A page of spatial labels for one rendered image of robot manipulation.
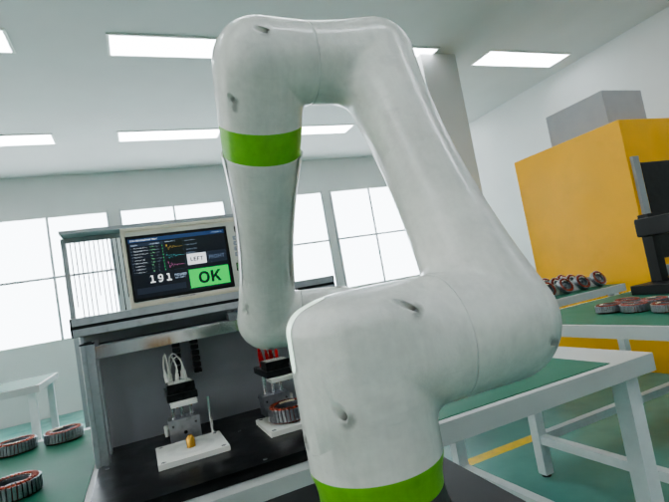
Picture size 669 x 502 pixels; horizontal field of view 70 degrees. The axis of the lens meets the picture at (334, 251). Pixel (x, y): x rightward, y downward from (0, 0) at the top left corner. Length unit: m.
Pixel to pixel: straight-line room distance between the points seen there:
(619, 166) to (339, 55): 3.79
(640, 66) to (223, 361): 5.82
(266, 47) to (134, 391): 1.04
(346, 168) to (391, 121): 8.10
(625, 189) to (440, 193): 3.80
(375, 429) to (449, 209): 0.25
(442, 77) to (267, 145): 4.86
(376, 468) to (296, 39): 0.49
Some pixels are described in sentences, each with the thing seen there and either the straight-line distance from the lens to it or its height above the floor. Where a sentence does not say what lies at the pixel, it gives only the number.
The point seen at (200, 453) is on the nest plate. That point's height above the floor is 0.78.
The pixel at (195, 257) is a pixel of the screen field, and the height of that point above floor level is 1.22.
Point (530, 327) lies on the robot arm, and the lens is 0.50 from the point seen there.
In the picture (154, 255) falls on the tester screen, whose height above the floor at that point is 1.24.
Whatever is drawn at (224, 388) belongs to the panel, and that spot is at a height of 0.85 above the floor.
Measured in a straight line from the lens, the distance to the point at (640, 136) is 4.50.
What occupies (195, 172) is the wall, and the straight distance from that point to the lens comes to 7.95.
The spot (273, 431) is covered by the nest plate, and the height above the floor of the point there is 0.78.
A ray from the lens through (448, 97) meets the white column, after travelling 5.41.
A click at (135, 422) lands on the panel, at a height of 0.82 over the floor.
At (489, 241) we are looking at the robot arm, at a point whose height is 1.10.
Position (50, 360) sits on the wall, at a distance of 7.67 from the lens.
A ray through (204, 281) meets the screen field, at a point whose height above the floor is 1.16.
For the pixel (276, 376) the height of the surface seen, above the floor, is 0.88.
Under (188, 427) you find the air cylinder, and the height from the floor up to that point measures 0.80.
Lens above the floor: 1.09
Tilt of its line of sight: 4 degrees up
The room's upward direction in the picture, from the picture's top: 10 degrees counter-clockwise
